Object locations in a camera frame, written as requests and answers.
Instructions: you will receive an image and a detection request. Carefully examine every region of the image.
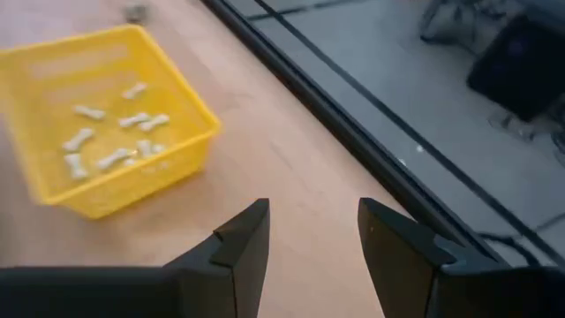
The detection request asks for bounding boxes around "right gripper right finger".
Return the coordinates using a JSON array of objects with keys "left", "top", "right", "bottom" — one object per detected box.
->
[{"left": 358, "top": 197, "right": 565, "bottom": 318}]

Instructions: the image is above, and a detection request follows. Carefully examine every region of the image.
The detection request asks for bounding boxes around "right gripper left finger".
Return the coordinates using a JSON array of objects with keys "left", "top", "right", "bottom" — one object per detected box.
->
[{"left": 0, "top": 198, "right": 270, "bottom": 318}]

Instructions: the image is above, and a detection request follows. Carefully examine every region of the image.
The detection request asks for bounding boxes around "yellow plastic basket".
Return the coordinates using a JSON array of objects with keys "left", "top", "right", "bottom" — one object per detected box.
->
[{"left": 0, "top": 24, "right": 222, "bottom": 221}]

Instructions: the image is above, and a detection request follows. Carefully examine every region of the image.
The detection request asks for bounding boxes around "black equipment case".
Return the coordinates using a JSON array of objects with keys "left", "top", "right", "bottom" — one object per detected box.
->
[{"left": 466, "top": 12, "right": 565, "bottom": 124}]

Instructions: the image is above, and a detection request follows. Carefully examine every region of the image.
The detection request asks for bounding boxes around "black hanging cable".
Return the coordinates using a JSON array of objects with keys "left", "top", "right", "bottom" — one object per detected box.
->
[{"left": 476, "top": 211, "right": 565, "bottom": 266}]

